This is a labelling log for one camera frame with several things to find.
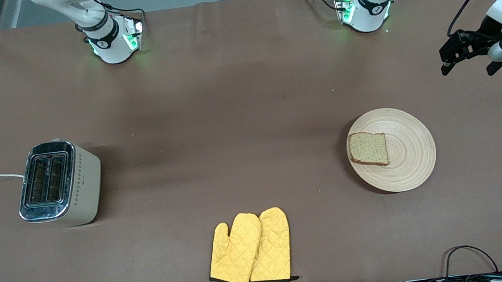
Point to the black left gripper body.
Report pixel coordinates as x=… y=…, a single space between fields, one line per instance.
x=486 y=34

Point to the round wooden plate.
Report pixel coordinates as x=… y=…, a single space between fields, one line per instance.
x=408 y=151

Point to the brown bread slice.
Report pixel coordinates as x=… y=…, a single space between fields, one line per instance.
x=369 y=149

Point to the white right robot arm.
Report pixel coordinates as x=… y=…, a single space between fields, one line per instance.
x=107 y=39

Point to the beige chrome two-slot toaster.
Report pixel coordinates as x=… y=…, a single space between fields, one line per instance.
x=86 y=188

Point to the brown table cover cloth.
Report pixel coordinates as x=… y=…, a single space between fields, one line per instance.
x=245 y=89

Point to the yellow quilted oven mitt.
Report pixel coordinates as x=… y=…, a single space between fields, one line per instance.
x=235 y=251
x=274 y=242

